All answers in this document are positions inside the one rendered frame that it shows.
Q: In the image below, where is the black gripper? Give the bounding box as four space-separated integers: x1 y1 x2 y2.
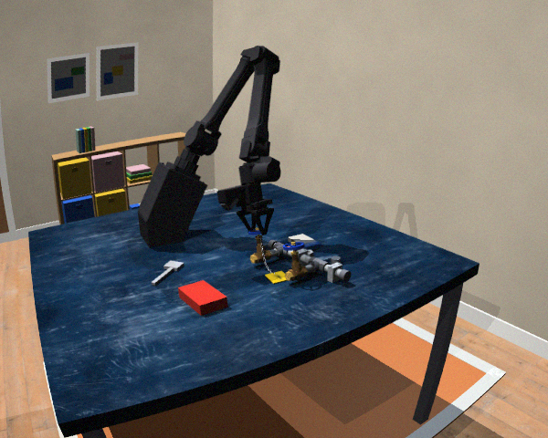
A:
236 182 274 235

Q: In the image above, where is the yellow tag with metal chain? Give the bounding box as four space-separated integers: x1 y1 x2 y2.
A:
257 236 288 284

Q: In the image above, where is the red rectangular block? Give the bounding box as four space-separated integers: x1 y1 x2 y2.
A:
178 280 227 316

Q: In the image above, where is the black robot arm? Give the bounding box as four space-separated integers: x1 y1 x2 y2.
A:
166 46 280 211

